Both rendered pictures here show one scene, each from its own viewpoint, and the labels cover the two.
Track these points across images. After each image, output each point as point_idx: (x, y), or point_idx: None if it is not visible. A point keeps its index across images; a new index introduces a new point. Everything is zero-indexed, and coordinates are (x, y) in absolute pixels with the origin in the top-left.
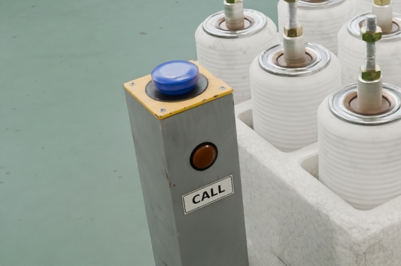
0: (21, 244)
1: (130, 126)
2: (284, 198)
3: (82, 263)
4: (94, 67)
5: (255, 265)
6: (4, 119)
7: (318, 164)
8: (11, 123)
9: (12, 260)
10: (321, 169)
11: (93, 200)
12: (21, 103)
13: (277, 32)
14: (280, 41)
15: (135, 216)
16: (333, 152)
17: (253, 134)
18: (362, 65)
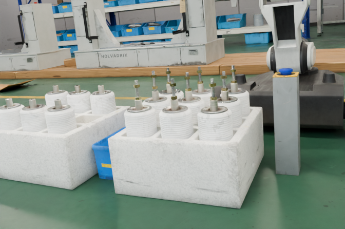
0: (327, 223)
1: (297, 89)
2: (256, 122)
3: (306, 204)
4: None
5: (254, 171)
6: None
7: (245, 113)
8: None
9: (336, 219)
10: (247, 112)
11: (276, 223)
12: None
13: (170, 141)
14: (188, 130)
15: (267, 208)
16: (249, 100)
17: (244, 122)
18: (234, 80)
